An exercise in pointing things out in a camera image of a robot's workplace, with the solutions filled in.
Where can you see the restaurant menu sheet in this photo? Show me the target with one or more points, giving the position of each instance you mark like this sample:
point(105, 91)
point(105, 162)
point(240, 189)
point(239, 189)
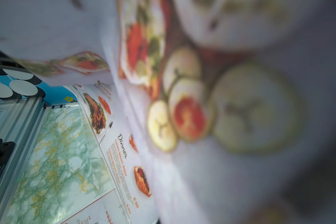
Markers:
point(231, 104)
point(128, 199)

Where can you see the aluminium front rail frame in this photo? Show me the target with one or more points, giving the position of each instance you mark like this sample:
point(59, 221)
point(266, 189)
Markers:
point(21, 123)

